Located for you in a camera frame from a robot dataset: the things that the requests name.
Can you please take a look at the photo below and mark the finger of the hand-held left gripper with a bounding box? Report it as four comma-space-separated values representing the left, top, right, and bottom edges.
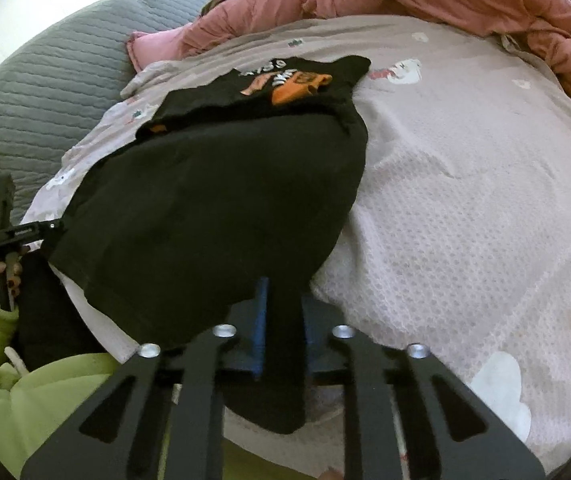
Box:
14, 220, 68, 250

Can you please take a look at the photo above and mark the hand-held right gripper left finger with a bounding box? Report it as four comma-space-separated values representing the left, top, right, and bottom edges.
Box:
20, 277, 272, 480

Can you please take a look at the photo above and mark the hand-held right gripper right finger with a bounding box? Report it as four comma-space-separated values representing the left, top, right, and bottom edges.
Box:
304, 294, 547, 480

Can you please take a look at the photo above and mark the black long-sleeve shirt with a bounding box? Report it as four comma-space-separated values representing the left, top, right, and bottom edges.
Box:
45, 54, 372, 436

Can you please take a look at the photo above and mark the dark cloth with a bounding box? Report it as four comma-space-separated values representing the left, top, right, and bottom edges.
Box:
12, 255, 118, 368

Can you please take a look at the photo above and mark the grey quilted cover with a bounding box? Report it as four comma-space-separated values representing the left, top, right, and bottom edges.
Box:
0, 0, 236, 208

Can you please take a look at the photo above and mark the light pink printed blanket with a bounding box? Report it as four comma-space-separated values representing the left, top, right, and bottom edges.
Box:
20, 12, 571, 476

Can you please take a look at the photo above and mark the pink pillow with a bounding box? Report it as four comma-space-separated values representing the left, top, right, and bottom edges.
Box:
128, 30, 201, 72

